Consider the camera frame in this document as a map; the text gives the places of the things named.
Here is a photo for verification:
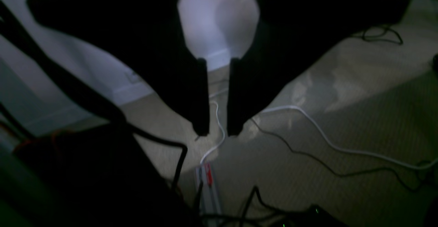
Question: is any black floor cable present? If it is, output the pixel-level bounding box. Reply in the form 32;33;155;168
250;117;438;193

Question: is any white floor cable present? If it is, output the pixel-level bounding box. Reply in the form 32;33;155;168
200;101;438;170

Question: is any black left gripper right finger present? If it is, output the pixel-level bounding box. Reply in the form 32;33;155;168
227;0;411;136

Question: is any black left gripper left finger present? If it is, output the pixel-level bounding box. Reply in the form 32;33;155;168
27;0;210;136

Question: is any white power strip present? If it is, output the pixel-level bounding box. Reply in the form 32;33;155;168
195;163;222;215

